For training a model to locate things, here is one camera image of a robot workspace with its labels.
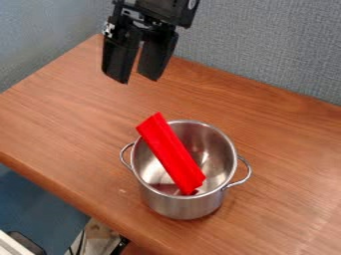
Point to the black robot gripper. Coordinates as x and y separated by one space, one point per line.
121 40

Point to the black object on floor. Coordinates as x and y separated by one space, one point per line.
26 243

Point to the white object at corner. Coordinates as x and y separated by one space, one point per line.
9 247

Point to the table leg bracket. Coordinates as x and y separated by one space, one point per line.
97 240

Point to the red plastic block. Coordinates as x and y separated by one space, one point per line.
172 155

